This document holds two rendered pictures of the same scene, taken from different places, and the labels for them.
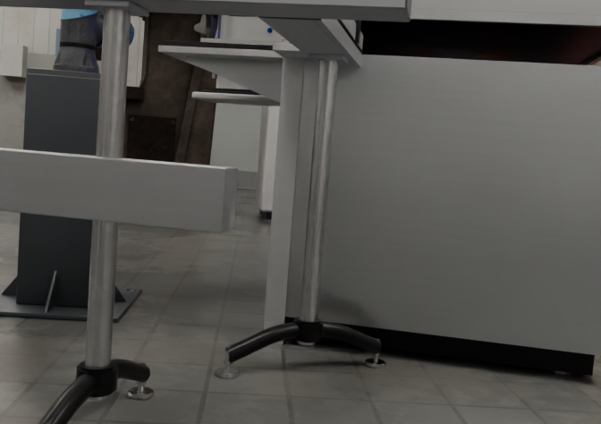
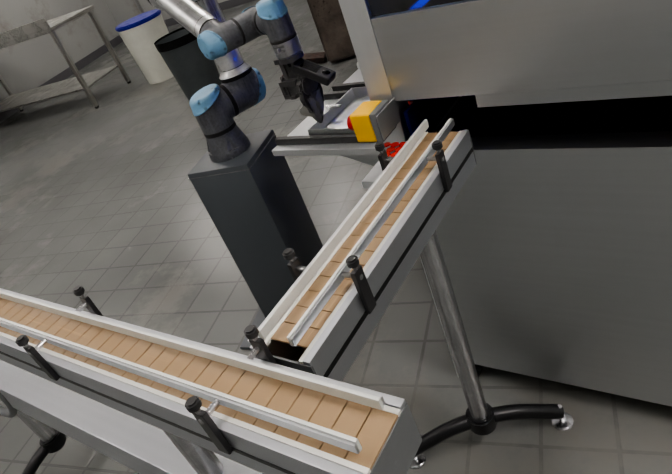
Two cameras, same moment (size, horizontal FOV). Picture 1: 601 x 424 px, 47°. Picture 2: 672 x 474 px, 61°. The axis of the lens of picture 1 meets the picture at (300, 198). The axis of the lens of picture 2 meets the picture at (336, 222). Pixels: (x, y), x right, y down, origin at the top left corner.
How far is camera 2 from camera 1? 135 cm
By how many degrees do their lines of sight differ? 41
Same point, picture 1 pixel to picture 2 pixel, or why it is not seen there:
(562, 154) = not seen: outside the picture
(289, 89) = not seen: hidden behind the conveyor
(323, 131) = (436, 287)
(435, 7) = (555, 87)
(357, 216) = (515, 299)
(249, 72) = not seen: hidden behind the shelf
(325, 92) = (425, 254)
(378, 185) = (531, 275)
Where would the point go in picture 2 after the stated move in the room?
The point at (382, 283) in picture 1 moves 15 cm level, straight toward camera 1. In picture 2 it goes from (558, 352) to (547, 396)
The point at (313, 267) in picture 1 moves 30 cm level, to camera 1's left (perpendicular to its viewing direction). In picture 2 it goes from (468, 386) to (364, 378)
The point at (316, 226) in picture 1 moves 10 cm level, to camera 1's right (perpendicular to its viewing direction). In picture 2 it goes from (459, 359) to (499, 361)
